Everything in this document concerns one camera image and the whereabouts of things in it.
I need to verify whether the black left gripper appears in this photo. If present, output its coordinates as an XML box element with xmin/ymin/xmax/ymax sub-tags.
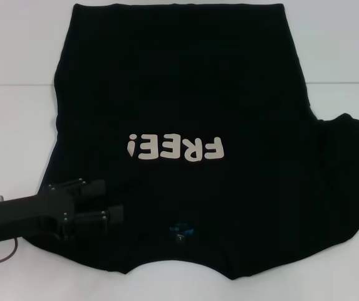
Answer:
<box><xmin>0</xmin><ymin>177</ymin><xmax>107</xmax><ymax>244</ymax></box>

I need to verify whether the black t-shirt with FREE print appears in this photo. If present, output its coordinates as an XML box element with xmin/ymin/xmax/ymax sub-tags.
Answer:
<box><xmin>22</xmin><ymin>2</ymin><xmax>359</xmax><ymax>277</ymax></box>

